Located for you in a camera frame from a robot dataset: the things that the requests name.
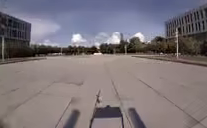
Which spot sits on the row of trees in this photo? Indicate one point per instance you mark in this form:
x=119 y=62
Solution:
x=137 y=45

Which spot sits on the dark glass building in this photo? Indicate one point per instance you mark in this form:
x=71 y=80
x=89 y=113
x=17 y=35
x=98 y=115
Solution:
x=11 y=35

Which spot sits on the pale pole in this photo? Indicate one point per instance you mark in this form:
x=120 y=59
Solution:
x=177 y=43
x=2 y=46
x=125 y=49

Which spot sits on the grey paved plaza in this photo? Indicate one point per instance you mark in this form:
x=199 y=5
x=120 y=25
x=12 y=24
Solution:
x=91 y=73

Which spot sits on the raised kerb strip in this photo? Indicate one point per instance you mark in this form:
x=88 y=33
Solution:
x=14 y=60
x=184 y=60

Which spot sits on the pale multi-storey building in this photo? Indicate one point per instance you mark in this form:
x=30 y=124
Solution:
x=194 y=21

